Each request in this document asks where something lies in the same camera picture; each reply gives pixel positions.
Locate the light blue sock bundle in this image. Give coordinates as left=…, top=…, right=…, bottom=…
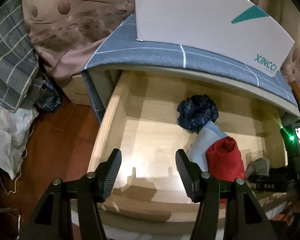
left=187, top=122, right=228, bottom=173

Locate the beige leaf-printed bedspread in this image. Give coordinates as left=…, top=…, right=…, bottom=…
left=15, top=0, right=300, bottom=93

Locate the dark blue patterned bag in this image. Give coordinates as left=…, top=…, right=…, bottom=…
left=36, top=80, right=62, bottom=115

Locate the white cardboard box teal mark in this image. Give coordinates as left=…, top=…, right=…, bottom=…
left=134, top=0, right=295, bottom=77

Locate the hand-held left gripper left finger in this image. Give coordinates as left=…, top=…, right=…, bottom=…
left=22, top=148, right=122, bottom=240

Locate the grey sock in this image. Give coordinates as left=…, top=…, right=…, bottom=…
left=245, top=158, right=270, bottom=180

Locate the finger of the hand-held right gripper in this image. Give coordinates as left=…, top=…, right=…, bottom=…
left=247, top=166, right=295, bottom=184

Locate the blue plaid cover cloth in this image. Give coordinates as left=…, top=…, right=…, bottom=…
left=80, top=13, right=298, bottom=126

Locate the grey-fronted wooden drawer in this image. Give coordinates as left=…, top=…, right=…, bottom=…
left=86, top=69, right=290, bottom=240

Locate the plain cardboard box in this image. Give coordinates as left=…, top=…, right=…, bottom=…
left=62, top=73, right=93, bottom=105

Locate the red underwear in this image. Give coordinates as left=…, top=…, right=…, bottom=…
left=206, top=137, right=245, bottom=204

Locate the dark blue sock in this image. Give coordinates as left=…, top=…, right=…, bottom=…
left=177, top=94, right=220, bottom=133

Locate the white crumpled cloth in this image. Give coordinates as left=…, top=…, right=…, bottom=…
left=0, top=102, right=39, bottom=180

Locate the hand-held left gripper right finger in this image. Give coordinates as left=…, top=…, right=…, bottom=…
left=175, top=149, right=278, bottom=240

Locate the grey plaid quilt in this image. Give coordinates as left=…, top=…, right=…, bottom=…
left=0, top=0, right=44, bottom=113

